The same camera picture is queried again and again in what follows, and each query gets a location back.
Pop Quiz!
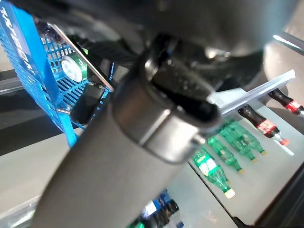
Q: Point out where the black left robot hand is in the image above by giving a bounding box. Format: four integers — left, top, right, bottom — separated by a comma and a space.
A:
14, 0, 300, 228

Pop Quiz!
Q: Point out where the blue plastic shopping basket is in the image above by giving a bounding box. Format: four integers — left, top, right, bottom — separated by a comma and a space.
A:
0, 0, 115, 148

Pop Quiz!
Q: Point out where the small Pepsi cola bottle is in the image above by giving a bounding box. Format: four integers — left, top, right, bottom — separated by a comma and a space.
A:
142, 190, 181, 228

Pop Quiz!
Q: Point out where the green Sprite bottle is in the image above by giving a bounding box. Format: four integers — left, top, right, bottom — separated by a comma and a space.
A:
228, 120, 267, 155
192, 147, 236, 199
219, 125, 259, 164
207, 136, 245, 174
213, 163, 232, 186

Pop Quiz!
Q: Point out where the green soda can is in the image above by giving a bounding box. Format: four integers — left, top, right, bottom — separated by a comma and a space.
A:
60, 55, 89, 83

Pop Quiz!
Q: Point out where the Coca-Cola bottle red label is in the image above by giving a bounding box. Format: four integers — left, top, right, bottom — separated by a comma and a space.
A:
268, 88, 304, 116
237, 104, 290, 146

